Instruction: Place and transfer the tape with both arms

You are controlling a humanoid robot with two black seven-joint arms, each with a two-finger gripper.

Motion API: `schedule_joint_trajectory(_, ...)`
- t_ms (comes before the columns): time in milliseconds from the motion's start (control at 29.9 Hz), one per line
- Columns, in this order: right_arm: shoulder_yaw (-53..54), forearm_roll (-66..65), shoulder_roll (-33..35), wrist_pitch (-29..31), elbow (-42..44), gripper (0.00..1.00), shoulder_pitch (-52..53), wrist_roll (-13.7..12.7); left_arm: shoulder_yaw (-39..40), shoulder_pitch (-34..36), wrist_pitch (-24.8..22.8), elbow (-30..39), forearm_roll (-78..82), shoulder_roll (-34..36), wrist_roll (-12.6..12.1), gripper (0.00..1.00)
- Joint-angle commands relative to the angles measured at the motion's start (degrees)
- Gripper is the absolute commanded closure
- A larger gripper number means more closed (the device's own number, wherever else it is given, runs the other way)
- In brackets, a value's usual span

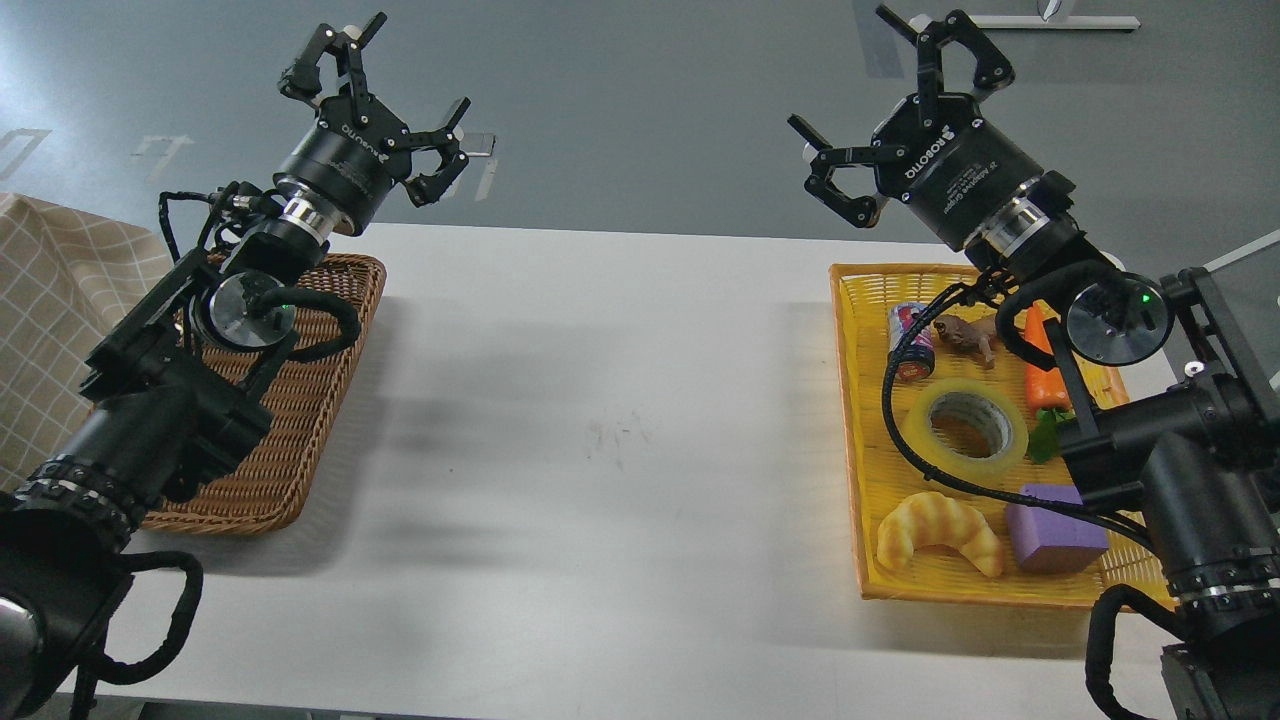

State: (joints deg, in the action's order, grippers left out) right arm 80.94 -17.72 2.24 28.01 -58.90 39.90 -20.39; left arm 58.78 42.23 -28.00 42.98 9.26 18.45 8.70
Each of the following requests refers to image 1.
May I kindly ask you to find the brown wicker basket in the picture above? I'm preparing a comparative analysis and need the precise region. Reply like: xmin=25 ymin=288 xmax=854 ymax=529
xmin=84 ymin=252 xmax=388 ymax=537

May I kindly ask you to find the small drink can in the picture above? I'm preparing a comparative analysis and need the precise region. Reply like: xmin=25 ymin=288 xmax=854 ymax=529
xmin=887 ymin=301 xmax=936 ymax=383

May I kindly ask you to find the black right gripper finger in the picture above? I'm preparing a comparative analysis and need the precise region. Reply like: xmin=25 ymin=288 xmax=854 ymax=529
xmin=876 ymin=5 xmax=1016 ymax=113
xmin=787 ymin=113 xmax=906 ymax=231

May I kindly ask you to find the purple foam block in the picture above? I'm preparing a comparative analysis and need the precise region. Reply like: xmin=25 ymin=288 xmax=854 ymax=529
xmin=1004 ymin=503 xmax=1110 ymax=575

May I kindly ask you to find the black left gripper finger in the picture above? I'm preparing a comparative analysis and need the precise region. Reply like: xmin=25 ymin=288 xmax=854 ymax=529
xmin=401 ymin=97 xmax=472 ymax=208
xmin=278 ymin=12 xmax=388 ymax=109

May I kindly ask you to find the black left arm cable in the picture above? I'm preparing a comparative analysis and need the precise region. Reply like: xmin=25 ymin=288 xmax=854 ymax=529
xmin=67 ymin=551 xmax=205 ymax=720

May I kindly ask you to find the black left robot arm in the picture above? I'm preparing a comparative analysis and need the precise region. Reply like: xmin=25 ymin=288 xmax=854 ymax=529
xmin=3 ymin=12 xmax=471 ymax=719

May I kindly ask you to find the beige checkered cloth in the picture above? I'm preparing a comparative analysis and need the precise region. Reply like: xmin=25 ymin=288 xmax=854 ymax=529
xmin=1 ymin=193 xmax=172 ymax=491

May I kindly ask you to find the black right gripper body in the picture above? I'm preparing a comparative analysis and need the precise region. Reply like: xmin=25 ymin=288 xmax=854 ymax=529
xmin=872 ymin=94 xmax=1044 ymax=251

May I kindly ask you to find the yellow plastic basket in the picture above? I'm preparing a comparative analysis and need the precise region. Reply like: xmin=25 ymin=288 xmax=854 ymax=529
xmin=829 ymin=263 xmax=1175 ymax=611

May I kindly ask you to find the yellow tape roll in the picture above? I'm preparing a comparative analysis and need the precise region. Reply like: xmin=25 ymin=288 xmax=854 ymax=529
xmin=899 ymin=378 xmax=1029 ymax=488

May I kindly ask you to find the orange toy carrot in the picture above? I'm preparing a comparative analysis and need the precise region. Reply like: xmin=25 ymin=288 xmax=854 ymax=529
xmin=1023 ymin=304 xmax=1076 ymax=413

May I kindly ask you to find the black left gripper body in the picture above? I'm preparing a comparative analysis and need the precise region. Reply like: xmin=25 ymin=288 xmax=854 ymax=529
xmin=274 ymin=92 xmax=412 ymax=236

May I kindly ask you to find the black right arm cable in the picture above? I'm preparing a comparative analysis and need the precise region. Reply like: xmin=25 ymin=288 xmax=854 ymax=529
xmin=881 ymin=281 xmax=1161 ymax=550

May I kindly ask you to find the white floor stand base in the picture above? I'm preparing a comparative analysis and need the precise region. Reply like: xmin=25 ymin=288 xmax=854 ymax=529
xmin=972 ymin=1 xmax=1142 ymax=33

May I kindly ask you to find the toy croissant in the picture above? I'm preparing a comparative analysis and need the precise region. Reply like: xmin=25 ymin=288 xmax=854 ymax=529
xmin=876 ymin=491 xmax=1005 ymax=578

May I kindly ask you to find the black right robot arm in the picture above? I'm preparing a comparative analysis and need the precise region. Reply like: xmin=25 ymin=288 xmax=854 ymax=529
xmin=788 ymin=5 xmax=1277 ymax=719

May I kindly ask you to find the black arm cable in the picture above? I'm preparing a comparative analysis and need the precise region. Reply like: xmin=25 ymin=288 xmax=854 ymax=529
xmin=67 ymin=551 xmax=205 ymax=720
xmin=881 ymin=281 xmax=1161 ymax=550

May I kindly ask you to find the brown toy animal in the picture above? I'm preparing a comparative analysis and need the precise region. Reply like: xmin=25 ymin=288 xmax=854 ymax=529
xmin=931 ymin=314 xmax=998 ymax=370

